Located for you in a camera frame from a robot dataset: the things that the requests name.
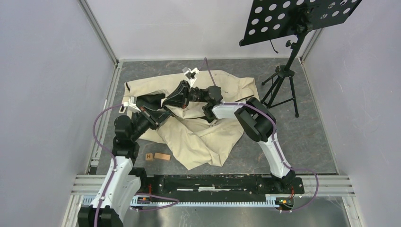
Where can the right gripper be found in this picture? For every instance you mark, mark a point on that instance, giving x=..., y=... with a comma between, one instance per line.
x=179, y=97

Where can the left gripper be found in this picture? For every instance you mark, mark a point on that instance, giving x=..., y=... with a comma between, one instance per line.
x=155, y=118

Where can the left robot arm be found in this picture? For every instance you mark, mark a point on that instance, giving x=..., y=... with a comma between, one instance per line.
x=122, y=181

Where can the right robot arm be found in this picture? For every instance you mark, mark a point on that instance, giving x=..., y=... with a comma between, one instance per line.
x=255, y=119

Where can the wooden rectangular block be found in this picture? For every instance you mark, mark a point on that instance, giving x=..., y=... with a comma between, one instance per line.
x=162, y=156

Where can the wooden letter cube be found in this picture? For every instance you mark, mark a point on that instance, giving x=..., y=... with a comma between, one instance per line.
x=149, y=157

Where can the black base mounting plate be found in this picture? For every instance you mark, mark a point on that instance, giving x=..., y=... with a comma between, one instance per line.
x=219, y=188

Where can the black perforated music stand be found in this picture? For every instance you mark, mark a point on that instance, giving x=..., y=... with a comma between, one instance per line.
x=273, y=19

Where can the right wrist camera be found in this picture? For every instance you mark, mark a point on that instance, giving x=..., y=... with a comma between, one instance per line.
x=191, y=74

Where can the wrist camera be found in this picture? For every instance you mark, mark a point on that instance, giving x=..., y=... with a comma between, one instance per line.
x=191, y=74
x=129, y=104

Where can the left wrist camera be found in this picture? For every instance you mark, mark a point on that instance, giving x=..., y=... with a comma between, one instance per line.
x=129, y=104

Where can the aluminium frame rail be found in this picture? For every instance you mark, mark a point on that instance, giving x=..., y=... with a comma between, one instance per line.
x=98, y=30

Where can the white slotted cable duct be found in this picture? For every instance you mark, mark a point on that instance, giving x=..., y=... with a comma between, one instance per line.
x=146, y=201

